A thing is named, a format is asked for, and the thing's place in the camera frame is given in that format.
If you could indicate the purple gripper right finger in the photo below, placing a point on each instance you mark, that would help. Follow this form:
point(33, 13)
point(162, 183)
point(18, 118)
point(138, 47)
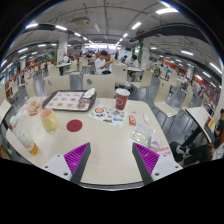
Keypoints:
point(153, 166)

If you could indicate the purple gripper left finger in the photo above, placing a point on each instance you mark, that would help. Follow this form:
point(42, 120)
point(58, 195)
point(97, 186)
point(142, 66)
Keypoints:
point(71, 165)

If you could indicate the clear plastic bag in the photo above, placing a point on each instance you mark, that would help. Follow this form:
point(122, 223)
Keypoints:
point(145, 136)

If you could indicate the red round coaster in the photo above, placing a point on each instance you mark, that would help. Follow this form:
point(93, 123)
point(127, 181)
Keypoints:
point(74, 125)

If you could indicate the red sauce packet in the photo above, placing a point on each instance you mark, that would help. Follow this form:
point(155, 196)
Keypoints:
point(132, 121)

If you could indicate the white crumpled tissue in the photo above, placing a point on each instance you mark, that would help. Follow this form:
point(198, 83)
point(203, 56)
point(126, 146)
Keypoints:
point(146, 118)

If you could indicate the yellow ceramic mug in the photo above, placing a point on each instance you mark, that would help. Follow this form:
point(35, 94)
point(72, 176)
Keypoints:
point(49, 119)

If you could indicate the colourful paper placemat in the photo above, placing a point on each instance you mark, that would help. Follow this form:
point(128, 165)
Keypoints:
point(109, 115)

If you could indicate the beige chair right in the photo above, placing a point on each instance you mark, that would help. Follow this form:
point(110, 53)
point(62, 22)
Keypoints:
point(160, 101)

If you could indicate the brown food tray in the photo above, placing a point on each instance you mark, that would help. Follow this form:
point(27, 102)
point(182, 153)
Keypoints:
point(70, 101)

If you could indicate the white napkin on tray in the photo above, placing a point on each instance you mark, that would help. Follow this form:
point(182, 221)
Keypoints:
point(88, 94)

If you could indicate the plastic drink bottle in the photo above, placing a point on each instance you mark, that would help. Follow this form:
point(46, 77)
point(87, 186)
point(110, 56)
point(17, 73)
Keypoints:
point(22, 136)

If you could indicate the red paper cup with lid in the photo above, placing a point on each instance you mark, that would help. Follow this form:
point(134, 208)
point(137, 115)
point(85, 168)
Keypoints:
point(121, 98)

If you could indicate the neighbouring table right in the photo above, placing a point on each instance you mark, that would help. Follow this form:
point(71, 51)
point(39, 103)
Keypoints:
point(200, 117)

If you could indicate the crumpled food wrapper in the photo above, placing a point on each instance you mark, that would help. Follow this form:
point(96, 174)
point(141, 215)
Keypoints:
point(33, 104)

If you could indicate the beige chair left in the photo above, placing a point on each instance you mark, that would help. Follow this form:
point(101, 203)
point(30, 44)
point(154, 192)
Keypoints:
point(56, 83)

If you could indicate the beige chair behind table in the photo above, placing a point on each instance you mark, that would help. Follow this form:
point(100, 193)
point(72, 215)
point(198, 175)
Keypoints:
point(104, 85)

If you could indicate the person in background right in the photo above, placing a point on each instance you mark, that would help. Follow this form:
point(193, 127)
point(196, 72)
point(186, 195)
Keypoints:
point(132, 62)

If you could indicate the person in white shirt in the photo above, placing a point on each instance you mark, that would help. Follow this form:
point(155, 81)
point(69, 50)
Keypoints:
point(102, 65)

